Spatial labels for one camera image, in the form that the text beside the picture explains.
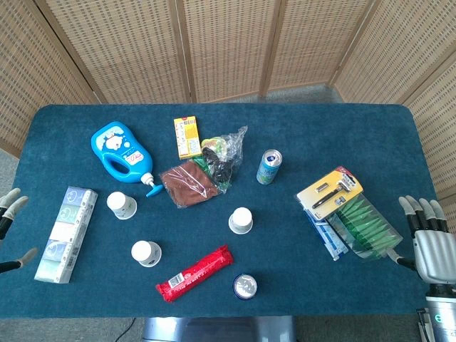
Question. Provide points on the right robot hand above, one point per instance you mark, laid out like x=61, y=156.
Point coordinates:
x=434, y=253

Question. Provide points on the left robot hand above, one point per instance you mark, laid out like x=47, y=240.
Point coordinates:
x=10, y=206

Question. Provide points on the white paper cup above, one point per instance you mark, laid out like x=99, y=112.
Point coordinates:
x=145, y=253
x=241, y=220
x=121, y=204

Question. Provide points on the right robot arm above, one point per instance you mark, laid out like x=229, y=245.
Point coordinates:
x=443, y=313

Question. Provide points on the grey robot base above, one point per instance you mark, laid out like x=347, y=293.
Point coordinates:
x=217, y=329

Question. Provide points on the pastel tissue multipack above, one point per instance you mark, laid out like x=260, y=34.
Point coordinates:
x=66, y=235

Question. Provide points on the bag of green packets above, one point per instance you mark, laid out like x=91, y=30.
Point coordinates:
x=370, y=231

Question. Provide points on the yellow razor blister pack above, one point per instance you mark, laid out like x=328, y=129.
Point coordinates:
x=329, y=194

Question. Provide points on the blue pump detergent bottle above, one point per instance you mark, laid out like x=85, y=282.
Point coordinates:
x=117, y=146

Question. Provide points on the blue felt table cover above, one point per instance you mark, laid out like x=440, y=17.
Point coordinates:
x=303, y=135

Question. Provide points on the brown cloth in plastic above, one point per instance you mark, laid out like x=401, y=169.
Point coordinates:
x=187, y=185

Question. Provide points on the tall light blue drink can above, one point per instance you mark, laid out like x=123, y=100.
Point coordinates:
x=268, y=169

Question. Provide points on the small yellow box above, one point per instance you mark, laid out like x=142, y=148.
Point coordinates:
x=187, y=137

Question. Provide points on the short blue white can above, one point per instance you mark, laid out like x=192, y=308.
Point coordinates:
x=245, y=286

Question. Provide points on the red biscuit pack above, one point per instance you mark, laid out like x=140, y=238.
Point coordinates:
x=196, y=272

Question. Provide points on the clear plastic bag of items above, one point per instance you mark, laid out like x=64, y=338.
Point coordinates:
x=222, y=160

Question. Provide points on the wicker folding screen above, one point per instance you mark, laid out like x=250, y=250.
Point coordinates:
x=228, y=46

